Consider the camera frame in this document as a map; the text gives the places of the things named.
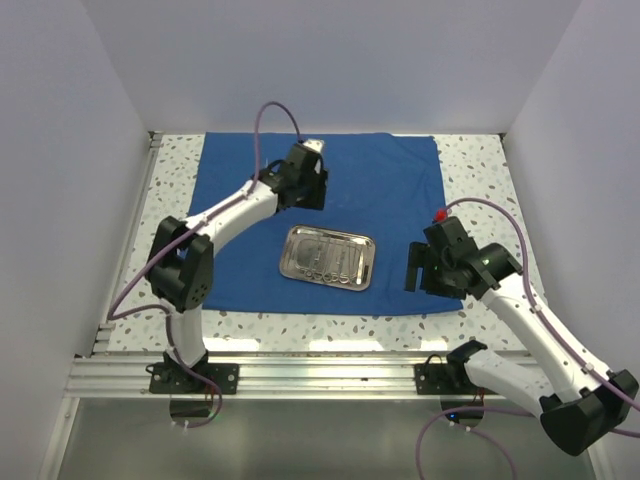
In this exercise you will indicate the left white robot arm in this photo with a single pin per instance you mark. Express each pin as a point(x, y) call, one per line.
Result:
point(181, 260)

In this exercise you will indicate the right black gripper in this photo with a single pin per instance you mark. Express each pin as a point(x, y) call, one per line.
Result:
point(421, 254)

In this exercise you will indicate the steel instrument tray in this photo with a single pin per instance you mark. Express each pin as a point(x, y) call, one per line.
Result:
point(328, 257)

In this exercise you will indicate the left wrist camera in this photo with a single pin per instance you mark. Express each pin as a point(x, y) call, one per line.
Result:
point(315, 145)

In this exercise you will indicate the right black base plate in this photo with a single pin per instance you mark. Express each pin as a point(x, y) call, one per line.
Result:
point(435, 376)

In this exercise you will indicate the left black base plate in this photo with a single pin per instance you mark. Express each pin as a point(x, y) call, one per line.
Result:
point(172, 379)

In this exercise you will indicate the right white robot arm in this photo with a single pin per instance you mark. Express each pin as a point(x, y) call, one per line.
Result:
point(577, 397)

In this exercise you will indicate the aluminium mounting rail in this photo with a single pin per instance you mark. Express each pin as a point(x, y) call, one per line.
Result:
point(288, 376)

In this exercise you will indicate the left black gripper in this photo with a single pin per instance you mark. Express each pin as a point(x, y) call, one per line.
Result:
point(318, 189)

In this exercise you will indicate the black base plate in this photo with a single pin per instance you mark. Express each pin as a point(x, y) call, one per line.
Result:
point(172, 379)
point(435, 376)

